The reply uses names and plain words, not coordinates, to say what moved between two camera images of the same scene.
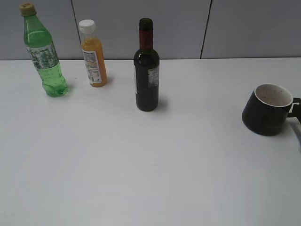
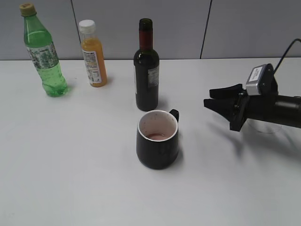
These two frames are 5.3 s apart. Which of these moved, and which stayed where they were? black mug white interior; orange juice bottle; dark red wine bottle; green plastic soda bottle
Moved: black mug white interior
Stayed: orange juice bottle; dark red wine bottle; green plastic soda bottle
